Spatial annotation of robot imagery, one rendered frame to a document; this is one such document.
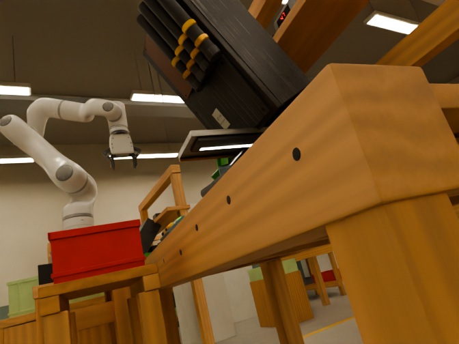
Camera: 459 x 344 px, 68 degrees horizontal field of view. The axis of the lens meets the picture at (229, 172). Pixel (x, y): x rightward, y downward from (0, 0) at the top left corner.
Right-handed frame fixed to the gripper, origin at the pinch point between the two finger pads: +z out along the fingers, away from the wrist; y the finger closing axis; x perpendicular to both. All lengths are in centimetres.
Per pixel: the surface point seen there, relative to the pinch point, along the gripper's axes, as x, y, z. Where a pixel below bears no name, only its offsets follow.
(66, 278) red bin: 57, 24, 49
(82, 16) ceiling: -253, -7, -330
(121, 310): 11, 10, 59
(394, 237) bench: 123, -6, 58
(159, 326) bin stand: 59, 5, 64
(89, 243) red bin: 57, 18, 42
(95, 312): 10, 18, 58
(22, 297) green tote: -52, 49, 43
